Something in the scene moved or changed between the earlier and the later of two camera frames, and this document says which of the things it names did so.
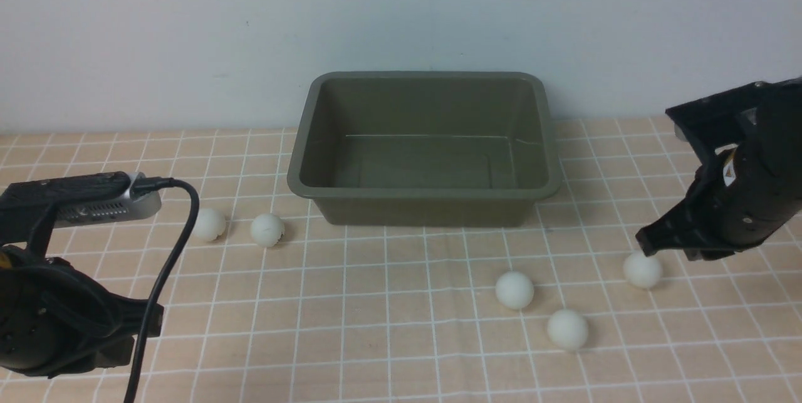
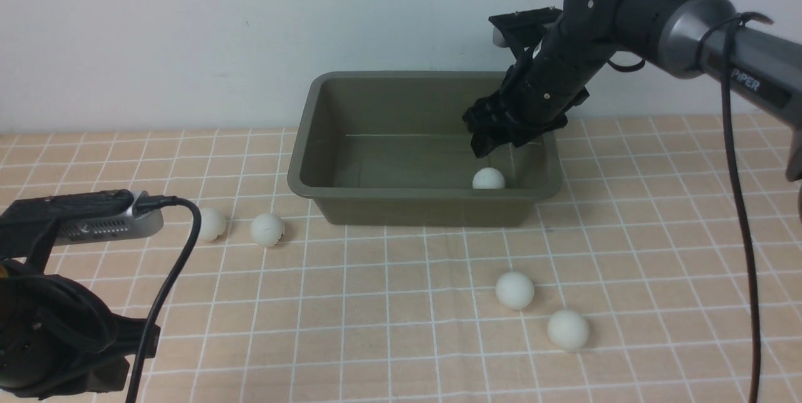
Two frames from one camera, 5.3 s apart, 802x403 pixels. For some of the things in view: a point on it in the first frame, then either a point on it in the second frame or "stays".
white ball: [267, 230] stays
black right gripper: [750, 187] → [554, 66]
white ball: [208, 225] stays
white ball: [514, 289] stays
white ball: [642, 271] → [488, 178]
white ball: [567, 329] stays
